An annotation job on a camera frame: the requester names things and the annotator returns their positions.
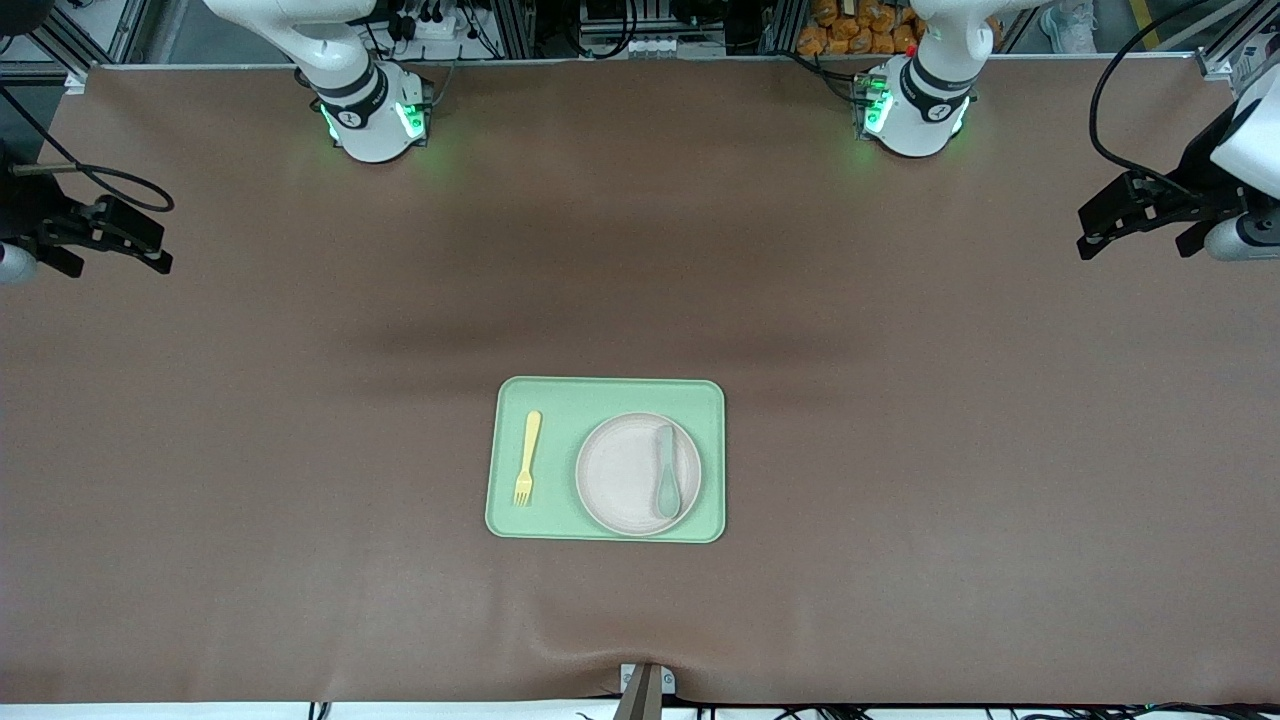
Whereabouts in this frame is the metal table edge clamp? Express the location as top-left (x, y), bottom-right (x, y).
top-left (618, 662), bottom-right (677, 720)

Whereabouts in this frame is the yellow plastic fork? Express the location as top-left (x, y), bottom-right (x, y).
top-left (513, 410), bottom-right (543, 508)

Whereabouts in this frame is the white terminal strip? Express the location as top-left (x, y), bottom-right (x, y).
top-left (578, 35), bottom-right (728, 59)

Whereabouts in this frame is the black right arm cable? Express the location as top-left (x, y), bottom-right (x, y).
top-left (0, 85), bottom-right (177, 214)

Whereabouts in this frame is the grey-green plastic spoon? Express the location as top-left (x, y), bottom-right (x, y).
top-left (655, 425), bottom-right (683, 520)

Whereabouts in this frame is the white power strip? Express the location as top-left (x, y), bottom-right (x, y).
top-left (395, 8), bottom-right (463, 43)

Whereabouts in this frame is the brown table mat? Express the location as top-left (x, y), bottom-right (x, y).
top-left (0, 55), bottom-right (1280, 706)

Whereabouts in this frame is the light green rectangular tray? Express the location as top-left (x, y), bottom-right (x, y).
top-left (485, 376), bottom-right (726, 544)

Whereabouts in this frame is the orange packaged goods pile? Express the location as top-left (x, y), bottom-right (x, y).
top-left (795, 0), bottom-right (926, 57)

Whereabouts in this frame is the aluminium frame post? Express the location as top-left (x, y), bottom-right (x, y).
top-left (20, 0), bottom-right (151, 81)
top-left (1195, 0), bottom-right (1280, 86)

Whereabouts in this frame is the round pale pink plate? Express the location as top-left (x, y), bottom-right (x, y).
top-left (575, 411), bottom-right (703, 537)

